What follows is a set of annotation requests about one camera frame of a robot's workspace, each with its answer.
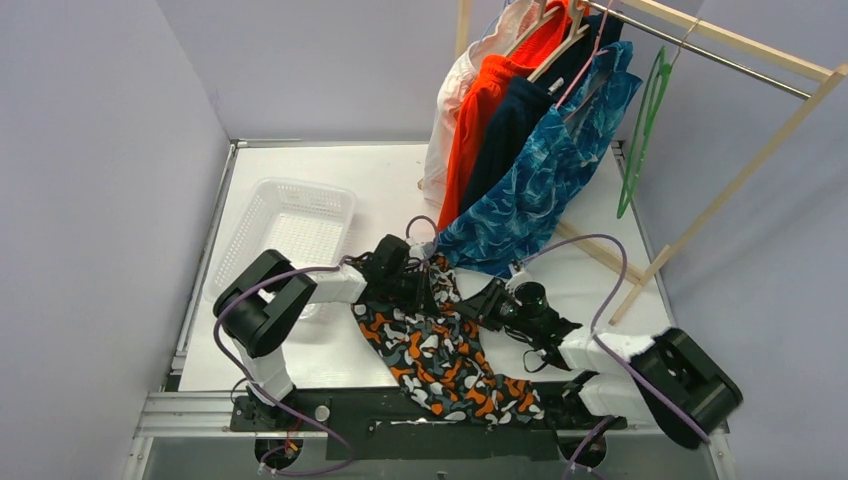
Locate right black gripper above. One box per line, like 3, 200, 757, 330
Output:
455, 277, 539, 337

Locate camouflage orange black shorts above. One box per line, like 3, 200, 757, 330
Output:
351, 254, 545, 426

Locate blue patterned shorts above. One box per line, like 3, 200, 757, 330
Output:
437, 41, 642, 277

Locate white plastic basket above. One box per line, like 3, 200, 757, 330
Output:
200, 178, 357, 316

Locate pink hanger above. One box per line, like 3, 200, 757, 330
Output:
554, 1, 613, 109

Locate green hanger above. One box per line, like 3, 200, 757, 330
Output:
616, 18, 700, 219

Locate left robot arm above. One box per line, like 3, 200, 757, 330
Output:
213, 234, 438, 429

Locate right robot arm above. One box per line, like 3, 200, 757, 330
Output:
455, 279, 744, 450

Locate white shorts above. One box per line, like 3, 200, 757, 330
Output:
418, 1, 539, 206

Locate wooden hanger navy shorts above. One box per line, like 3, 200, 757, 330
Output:
526, 0, 591, 91

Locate wooden hanger orange shorts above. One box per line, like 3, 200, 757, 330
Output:
503, 0, 560, 57

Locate metal rack rod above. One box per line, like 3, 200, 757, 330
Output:
612, 0, 833, 99

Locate wooden clothes rack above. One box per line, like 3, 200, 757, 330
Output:
417, 0, 848, 327

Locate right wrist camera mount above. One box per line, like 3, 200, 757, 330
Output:
506, 262, 533, 290

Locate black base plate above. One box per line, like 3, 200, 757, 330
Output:
228, 380, 631, 463

